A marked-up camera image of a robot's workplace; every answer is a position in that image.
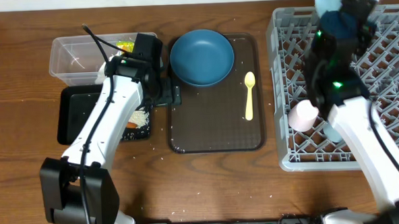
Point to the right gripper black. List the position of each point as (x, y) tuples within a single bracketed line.
[(365, 35)]

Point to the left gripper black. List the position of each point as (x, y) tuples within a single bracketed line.
[(172, 95)]

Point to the white rice pile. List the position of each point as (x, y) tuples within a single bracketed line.
[(139, 117)]

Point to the dark blue plate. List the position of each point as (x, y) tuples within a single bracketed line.
[(202, 58)]

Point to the orange carrot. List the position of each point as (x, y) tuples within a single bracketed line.
[(132, 125)]

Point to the green snack wrapper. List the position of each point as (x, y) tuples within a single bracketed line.
[(126, 46)]

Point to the yellow plastic spoon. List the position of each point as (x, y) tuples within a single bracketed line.
[(249, 83)]

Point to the pink cup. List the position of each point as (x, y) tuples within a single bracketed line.
[(302, 117)]

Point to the light blue cup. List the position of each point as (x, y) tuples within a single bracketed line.
[(331, 133)]

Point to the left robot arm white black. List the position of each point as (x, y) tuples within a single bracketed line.
[(77, 188)]

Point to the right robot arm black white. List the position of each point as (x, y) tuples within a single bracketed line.
[(344, 32)]

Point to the grey dishwasher rack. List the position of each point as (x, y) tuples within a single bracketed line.
[(288, 37)]

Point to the brown serving tray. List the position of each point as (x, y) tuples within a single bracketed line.
[(212, 119)]

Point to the black tray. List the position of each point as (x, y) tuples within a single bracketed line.
[(76, 105)]

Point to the clear plastic bin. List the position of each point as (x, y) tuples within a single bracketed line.
[(77, 60)]

